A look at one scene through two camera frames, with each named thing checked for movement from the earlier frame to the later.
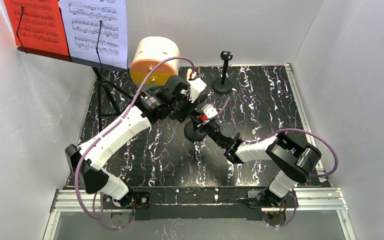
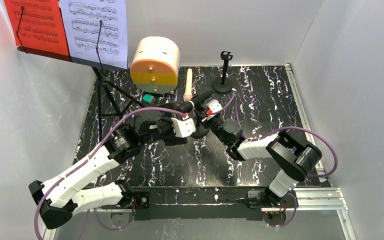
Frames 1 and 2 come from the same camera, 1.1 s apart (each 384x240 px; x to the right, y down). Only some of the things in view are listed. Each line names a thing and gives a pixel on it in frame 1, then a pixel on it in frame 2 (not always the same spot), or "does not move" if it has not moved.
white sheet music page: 82,19 does not move
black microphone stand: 223,85 does not move
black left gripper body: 185,108 -> 185,110
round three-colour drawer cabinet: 149,52 does not move
